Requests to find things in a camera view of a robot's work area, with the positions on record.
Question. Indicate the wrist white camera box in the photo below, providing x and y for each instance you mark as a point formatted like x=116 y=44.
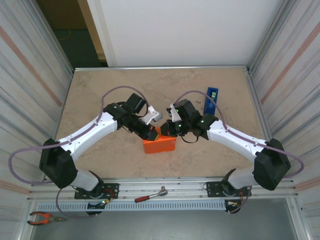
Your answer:
x=173 y=112
x=153 y=115

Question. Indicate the yellow power connector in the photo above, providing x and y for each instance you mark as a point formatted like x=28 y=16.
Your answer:
x=107 y=201
x=235 y=204

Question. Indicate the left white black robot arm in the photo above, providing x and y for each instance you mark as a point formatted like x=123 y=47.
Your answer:
x=87 y=135

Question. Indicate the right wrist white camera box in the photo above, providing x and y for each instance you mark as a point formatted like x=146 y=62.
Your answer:
x=173 y=112

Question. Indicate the aluminium side frame profile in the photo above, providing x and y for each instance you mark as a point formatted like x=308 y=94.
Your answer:
x=262 y=100

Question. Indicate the orange cloth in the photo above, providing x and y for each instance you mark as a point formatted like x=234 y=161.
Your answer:
x=158 y=146

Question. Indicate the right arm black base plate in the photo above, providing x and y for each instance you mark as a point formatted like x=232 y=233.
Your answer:
x=212 y=186

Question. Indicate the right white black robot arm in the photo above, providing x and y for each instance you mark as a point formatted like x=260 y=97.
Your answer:
x=237 y=140

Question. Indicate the blue tape dispenser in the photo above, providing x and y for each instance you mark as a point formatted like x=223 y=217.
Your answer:
x=210 y=105

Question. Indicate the aluminium table edge profile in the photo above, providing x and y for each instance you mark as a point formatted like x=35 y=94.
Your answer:
x=162 y=68

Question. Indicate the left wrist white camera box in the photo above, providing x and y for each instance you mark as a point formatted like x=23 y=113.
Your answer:
x=153 y=115

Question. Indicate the long aluminium mounting rail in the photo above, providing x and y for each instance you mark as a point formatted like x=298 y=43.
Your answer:
x=175 y=183

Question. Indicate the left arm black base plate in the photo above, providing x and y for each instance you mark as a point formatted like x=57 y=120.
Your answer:
x=112 y=187

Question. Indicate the green tape roll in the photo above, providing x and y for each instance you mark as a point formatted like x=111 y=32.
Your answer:
x=213 y=95

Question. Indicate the beige door frame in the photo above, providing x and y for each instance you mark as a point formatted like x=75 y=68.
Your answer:
x=93 y=30

